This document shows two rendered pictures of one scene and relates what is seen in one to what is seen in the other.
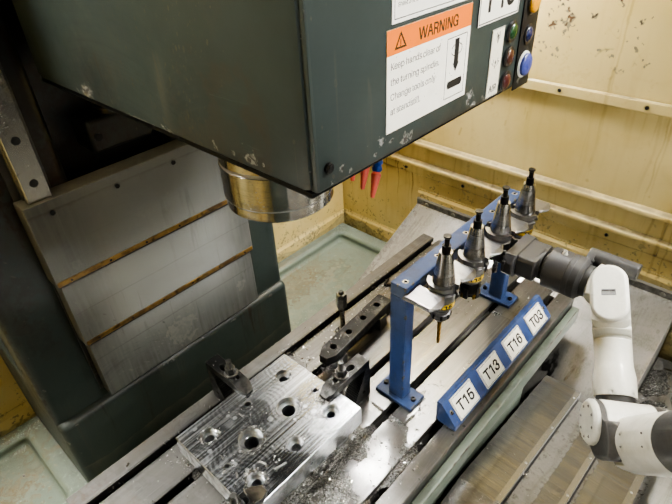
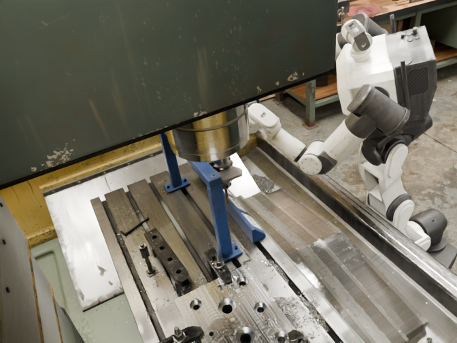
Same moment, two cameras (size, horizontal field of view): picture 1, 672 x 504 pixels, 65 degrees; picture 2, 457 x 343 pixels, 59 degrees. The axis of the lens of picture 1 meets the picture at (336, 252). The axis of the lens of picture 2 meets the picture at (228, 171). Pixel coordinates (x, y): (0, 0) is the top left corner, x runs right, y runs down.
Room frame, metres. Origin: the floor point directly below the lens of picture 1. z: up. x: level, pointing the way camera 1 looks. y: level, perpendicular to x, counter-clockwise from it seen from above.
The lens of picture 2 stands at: (0.40, 0.69, 1.90)
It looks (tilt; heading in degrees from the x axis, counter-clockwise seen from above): 37 degrees down; 292
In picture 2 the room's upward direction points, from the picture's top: 8 degrees counter-clockwise
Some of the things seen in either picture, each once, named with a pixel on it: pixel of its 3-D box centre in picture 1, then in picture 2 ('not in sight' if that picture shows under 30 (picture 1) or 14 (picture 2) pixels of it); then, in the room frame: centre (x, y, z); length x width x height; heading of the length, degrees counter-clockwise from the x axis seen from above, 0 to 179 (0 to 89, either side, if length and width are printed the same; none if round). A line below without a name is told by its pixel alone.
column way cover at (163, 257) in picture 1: (166, 261); (43, 341); (1.00, 0.39, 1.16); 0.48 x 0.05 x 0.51; 135
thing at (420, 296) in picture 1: (426, 299); (230, 173); (0.75, -0.16, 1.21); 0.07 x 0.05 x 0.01; 45
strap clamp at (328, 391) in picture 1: (344, 384); (219, 271); (0.76, 0.00, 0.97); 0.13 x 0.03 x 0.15; 135
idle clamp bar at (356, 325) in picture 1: (356, 333); (168, 260); (0.95, -0.04, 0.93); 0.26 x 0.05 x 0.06; 140
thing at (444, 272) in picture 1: (444, 265); (219, 151); (0.79, -0.20, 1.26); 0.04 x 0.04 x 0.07
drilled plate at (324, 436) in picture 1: (271, 430); (236, 326); (0.66, 0.15, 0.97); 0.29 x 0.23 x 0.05; 135
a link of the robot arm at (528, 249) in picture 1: (541, 262); not in sight; (0.87, -0.43, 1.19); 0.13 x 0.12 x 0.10; 135
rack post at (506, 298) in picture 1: (504, 252); (170, 156); (1.10, -0.43, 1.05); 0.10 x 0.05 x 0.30; 45
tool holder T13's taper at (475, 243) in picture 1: (475, 240); not in sight; (0.87, -0.28, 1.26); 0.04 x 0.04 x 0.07
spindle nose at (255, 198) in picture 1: (276, 158); (205, 113); (0.69, 0.08, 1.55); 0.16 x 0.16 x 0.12
